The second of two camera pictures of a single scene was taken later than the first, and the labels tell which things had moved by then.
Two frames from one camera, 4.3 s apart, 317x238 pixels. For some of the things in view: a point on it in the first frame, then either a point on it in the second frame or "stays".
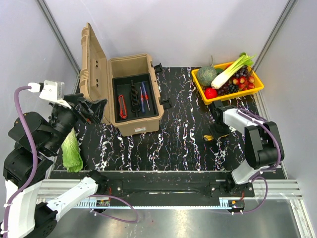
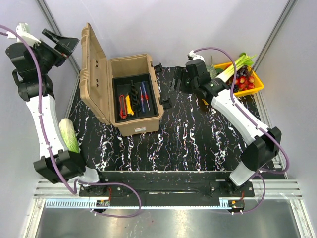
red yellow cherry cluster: x=245 y=83 stays
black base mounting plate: x=174 y=186 stays
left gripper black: x=97 y=107 -> x=64 y=48
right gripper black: x=214 y=133 -> x=184 y=75
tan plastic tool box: x=96 y=71 stays
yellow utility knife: x=210 y=138 -> x=129 y=110
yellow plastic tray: x=258 y=86 stays
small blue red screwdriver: x=142 y=97 stays
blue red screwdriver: x=145 y=95 -> x=142 y=101
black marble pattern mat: x=186 y=140 stays
